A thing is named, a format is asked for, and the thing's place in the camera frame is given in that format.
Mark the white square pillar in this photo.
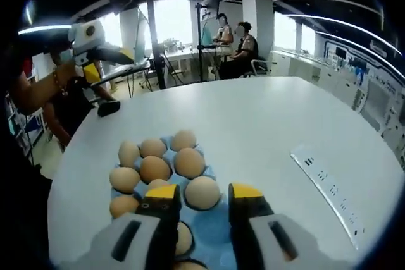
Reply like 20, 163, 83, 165
242, 0, 275, 62

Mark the ceiling light strip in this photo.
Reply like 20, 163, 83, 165
17, 24, 73, 35

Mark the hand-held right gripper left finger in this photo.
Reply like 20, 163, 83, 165
74, 183, 182, 270

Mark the lit wall display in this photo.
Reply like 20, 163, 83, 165
322, 37, 405, 100

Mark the small windowsill plant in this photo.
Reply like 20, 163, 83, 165
163, 38, 187, 52

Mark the black tripod stand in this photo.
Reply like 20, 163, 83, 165
139, 0, 184, 90

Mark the white mesh chair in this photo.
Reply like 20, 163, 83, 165
359, 77, 401, 128

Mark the blue egg tray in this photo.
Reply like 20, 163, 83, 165
109, 133, 235, 270

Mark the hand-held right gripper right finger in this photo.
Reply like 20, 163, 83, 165
227, 182, 330, 270

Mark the single brown egg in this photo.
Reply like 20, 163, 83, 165
184, 176, 221, 211

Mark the small black object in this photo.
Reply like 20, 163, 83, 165
97, 101, 122, 118

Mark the group of brown eggs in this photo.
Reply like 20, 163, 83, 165
109, 129, 206, 270

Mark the white power strip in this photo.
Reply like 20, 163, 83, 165
290, 143, 365, 251

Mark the black-edged side desk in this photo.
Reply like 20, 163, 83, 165
90, 63, 152, 89

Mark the white office chair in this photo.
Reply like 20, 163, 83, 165
242, 58, 273, 78

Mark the person's left hand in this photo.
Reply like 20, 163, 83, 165
52, 59, 84, 89

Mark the white cabinet row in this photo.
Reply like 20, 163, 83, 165
271, 50, 365, 113

